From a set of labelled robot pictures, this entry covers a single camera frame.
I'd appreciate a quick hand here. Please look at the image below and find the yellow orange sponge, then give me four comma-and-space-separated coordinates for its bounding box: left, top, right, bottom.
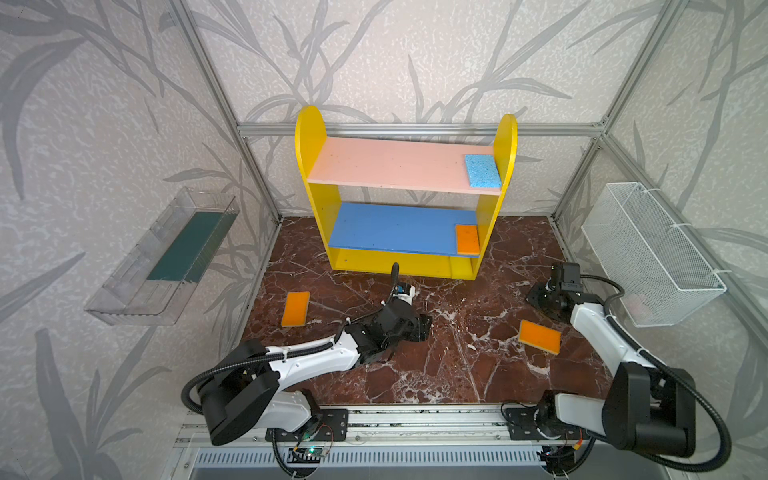
455, 224, 480, 257

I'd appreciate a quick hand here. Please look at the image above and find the blue sponge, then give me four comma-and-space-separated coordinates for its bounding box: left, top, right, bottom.
464, 154, 501, 189

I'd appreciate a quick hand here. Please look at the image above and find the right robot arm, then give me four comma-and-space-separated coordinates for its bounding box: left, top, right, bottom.
501, 263, 733, 479

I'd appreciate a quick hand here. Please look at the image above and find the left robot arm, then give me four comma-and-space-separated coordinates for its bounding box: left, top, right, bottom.
180, 264, 432, 446

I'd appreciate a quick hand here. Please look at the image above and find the yellow shelf unit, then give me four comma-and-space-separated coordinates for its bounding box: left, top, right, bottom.
294, 106, 518, 280

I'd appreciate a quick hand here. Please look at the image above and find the orange yellow sponge right floor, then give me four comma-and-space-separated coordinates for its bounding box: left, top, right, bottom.
519, 320, 561, 355

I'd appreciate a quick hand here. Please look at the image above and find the orange sponge left floor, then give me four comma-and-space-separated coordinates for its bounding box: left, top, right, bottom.
281, 291, 310, 328

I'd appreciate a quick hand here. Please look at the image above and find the left controller board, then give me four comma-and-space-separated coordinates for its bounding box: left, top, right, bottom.
286, 444, 332, 465

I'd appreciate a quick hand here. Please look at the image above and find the controller board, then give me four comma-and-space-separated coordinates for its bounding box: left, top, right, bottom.
539, 447, 581, 477
286, 444, 332, 465

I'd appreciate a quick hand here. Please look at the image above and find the right controller board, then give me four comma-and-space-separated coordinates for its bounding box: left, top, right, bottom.
539, 447, 581, 477

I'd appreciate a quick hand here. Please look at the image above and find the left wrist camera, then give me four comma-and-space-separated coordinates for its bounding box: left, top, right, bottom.
393, 283, 416, 305

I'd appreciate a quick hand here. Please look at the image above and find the white wire mesh basket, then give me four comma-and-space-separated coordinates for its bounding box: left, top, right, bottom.
582, 182, 727, 328

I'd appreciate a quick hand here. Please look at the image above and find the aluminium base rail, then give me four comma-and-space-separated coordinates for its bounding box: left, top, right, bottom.
161, 403, 697, 480

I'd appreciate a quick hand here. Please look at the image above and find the clear plastic wall bin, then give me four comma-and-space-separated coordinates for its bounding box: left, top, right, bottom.
85, 187, 240, 326

